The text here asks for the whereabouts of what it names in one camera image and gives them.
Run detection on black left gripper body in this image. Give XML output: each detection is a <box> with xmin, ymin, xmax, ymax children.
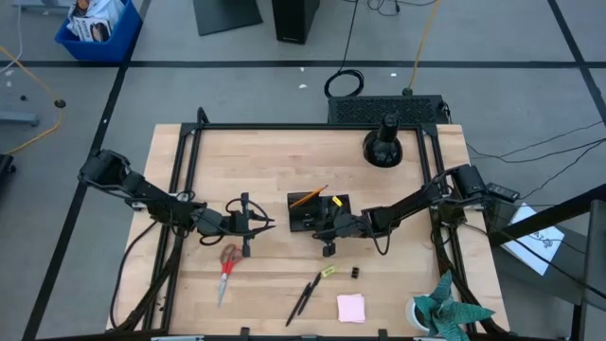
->
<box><xmin>220</xmin><ymin>190</ymin><xmax>251</xmax><ymax>259</ymax></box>

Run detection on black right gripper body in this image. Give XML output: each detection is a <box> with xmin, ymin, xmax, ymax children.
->
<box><xmin>322</xmin><ymin>203</ymin><xmax>368</xmax><ymax>259</ymax></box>

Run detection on orange pencil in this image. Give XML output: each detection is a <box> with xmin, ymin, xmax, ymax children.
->
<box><xmin>289</xmin><ymin>186</ymin><xmax>328</xmax><ymax>210</ymax></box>
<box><xmin>289</xmin><ymin>184</ymin><xmax>330</xmax><ymax>209</ymax></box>

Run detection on red handled scissors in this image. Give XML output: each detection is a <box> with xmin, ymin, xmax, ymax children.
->
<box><xmin>216</xmin><ymin>242</ymin><xmax>245</xmax><ymax>308</ymax></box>

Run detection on black pen with clip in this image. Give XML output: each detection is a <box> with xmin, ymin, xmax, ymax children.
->
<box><xmin>296</xmin><ymin>272</ymin><xmax>324</xmax><ymax>317</ymax></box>

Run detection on pink sticky note pad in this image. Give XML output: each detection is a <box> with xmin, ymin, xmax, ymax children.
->
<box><xmin>336</xmin><ymin>293</ymin><xmax>366</xmax><ymax>325</ymax></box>

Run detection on black mesh desk organizer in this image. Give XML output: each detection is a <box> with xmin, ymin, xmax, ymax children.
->
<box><xmin>287</xmin><ymin>190</ymin><xmax>353</xmax><ymax>234</ymax></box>

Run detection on black desk lamp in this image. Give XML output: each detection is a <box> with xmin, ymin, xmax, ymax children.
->
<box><xmin>362</xmin><ymin>112</ymin><xmax>404</xmax><ymax>169</ymax></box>

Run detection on black vented computer case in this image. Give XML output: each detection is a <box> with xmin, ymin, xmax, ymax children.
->
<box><xmin>327</xmin><ymin>94</ymin><xmax>450</xmax><ymax>127</ymax></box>

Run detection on green plant in white pot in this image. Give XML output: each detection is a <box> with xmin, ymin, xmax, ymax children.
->
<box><xmin>404</xmin><ymin>269</ymin><xmax>497</xmax><ymax>341</ymax></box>

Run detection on black power adapter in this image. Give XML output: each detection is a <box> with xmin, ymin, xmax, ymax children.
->
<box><xmin>486</xmin><ymin>182</ymin><xmax>521</xmax><ymax>204</ymax></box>

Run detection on black flat plate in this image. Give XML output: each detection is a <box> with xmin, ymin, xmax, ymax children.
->
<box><xmin>192</xmin><ymin>0</ymin><xmax>264</xmax><ymax>37</ymax></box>

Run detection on black tower box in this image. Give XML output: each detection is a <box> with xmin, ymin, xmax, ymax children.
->
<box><xmin>271</xmin><ymin>0</ymin><xmax>321</xmax><ymax>45</ymax></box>

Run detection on white paper sheet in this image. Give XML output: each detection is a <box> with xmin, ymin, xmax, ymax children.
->
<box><xmin>500</xmin><ymin>202</ymin><xmax>566</xmax><ymax>277</ymax></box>

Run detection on black metal beam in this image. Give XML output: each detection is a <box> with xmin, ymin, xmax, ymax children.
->
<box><xmin>487</xmin><ymin>183</ymin><xmax>606</xmax><ymax>341</ymax></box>

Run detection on blue plastic bin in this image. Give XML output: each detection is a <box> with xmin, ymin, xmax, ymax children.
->
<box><xmin>54</xmin><ymin>0</ymin><xmax>144</xmax><ymax>63</ymax></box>

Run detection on magazines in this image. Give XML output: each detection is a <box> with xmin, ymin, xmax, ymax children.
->
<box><xmin>66</xmin><ymin>0</ymin><xmax>125</xmax><ymax>43</ymax></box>

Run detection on grey metal bar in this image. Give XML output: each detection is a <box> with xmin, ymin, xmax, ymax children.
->
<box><xmin>0</xmin><ymin>111</ymin><xmax>42</xmax><ymax>128</ymax></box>

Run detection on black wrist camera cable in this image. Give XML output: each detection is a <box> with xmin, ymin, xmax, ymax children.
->
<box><xmin>224</xmin><ymin>197</ymin><xmax>276</xmax><ymax>238</ymax></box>

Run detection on black aluminium table frame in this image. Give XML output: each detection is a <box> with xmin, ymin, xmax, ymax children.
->
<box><xmin>106</xmin><ymin>106</ymin><xmax>510</xmax><ymax>341</ymax></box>

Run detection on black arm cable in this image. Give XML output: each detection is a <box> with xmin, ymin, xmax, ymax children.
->
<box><xmin>108</xmin><ymin>218</ymin><xmax>160</xmax><ymax>331</ymax></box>

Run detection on black power cable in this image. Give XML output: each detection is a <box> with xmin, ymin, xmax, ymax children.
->
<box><xmin>323</xmin><ymin>0</ymin><xmax>365</xmax><ymax>99</ymax></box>

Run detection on yellow power cable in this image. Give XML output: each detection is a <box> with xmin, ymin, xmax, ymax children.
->
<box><xmin>406</xmin><ymin>0</ymin><xmax>442</xmax><ymax>92</ymax></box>

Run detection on thin black floor cable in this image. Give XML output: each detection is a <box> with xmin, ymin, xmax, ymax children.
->
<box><xmin>466</xmin><ymin>120</ymin><xmax>606</xmax><ymax>165</ymax></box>

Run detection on yellow floor cable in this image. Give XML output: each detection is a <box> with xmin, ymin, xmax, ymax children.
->
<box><xmin>0</xmin><ymin>45</ymin><xmax>68</xmax><ymax>157</ymax></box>

